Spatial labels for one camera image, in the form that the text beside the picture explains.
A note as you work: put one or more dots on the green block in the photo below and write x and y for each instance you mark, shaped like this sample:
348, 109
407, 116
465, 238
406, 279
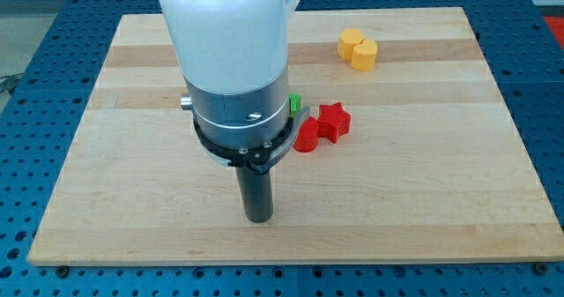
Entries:
295, 104

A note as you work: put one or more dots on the red star block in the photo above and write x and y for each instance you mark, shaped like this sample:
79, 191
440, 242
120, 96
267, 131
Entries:
333, 121

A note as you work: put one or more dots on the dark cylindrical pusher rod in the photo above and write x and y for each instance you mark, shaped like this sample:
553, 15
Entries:
256, 194

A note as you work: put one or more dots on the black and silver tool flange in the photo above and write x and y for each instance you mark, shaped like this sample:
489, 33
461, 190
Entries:
261, 159

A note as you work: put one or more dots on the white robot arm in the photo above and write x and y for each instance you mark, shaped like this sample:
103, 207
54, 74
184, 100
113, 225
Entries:
234, 60

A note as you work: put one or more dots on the yellow hexagon block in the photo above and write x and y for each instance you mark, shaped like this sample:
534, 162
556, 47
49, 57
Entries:
347, 40

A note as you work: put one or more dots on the yellow heart block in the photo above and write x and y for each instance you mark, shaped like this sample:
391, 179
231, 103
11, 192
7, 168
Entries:
364, 55

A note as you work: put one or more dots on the red circle block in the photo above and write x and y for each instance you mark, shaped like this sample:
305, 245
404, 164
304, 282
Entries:
307, 139

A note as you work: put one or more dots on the wooden board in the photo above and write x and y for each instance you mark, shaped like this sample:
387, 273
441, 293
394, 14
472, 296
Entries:
432, 170

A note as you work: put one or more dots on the blue perforated table frame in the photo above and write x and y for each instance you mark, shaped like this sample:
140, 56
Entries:
40, 120

